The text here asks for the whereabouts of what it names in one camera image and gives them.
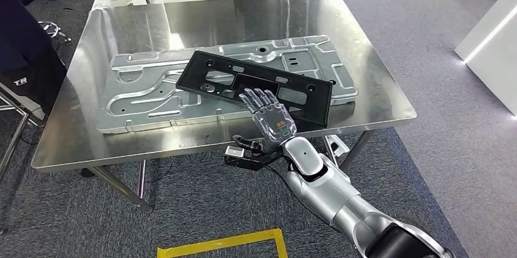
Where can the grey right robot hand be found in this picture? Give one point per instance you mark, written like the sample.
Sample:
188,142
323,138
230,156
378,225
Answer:
274,121

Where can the black plastic plate frame part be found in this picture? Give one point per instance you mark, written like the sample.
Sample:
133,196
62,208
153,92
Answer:
307,102

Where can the stainless steel workbench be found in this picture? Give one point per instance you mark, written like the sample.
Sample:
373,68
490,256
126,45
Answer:
343,17

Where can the person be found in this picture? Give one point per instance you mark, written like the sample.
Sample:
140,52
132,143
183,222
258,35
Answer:
24,46

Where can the white power strip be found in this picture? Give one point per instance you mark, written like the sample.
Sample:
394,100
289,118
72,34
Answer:
337,146

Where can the small white item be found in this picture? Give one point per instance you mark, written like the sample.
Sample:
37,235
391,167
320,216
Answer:
140,0

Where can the yellow floor tape square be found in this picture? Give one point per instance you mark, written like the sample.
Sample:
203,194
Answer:
222,243

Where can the stamped grey sheet metal panel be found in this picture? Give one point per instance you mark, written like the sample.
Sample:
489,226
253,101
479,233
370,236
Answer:
141,86

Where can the stainless steel table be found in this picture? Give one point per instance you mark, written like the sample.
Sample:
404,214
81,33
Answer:
15,143

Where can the white cabinet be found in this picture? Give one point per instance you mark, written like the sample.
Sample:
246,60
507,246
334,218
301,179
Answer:
492,58

